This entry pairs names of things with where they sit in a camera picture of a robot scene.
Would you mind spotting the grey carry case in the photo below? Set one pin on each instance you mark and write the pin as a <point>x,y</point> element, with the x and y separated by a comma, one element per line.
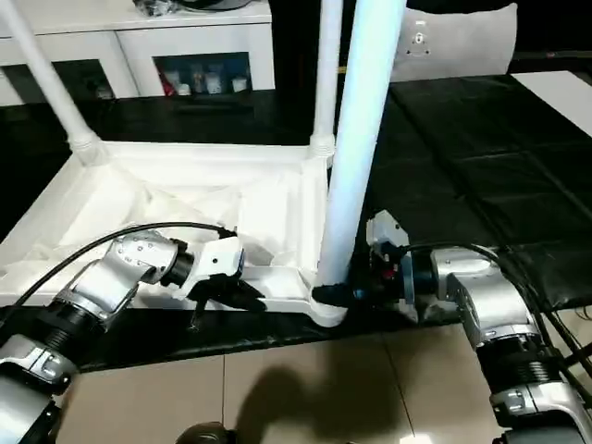
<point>185,6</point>

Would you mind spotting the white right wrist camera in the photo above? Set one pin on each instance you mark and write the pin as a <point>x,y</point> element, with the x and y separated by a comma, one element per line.
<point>387,229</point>

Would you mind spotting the white glass-door cabinet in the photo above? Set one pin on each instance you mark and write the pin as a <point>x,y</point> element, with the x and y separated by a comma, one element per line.
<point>92,42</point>

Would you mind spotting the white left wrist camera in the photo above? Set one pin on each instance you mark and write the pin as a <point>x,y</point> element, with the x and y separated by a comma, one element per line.
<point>220,261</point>

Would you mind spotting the black table mat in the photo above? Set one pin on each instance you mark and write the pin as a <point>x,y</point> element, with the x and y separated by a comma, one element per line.
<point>481,166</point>

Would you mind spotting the white flat sheet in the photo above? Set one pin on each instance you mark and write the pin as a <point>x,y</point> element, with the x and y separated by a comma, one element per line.
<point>560,97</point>

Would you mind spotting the black robot foot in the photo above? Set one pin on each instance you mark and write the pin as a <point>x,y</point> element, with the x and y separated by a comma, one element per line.
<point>203,434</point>

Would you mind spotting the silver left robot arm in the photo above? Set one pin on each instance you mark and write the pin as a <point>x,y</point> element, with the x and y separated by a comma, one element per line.
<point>102,287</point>

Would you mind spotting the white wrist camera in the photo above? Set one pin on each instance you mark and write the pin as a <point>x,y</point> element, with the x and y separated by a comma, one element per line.
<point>387,229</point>
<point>220,261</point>

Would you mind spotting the white plastic table leg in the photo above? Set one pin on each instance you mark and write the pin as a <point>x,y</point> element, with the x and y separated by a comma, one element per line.
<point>51,83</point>
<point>361,120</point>
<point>326,74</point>

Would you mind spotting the light grey cushion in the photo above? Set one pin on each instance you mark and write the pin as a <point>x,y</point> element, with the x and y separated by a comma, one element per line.
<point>462,42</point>

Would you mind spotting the black tall cabinet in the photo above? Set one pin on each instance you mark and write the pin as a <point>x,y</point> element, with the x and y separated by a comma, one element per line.
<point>296,42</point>

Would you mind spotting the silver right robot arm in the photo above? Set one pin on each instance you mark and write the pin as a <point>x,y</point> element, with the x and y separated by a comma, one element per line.
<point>490,314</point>

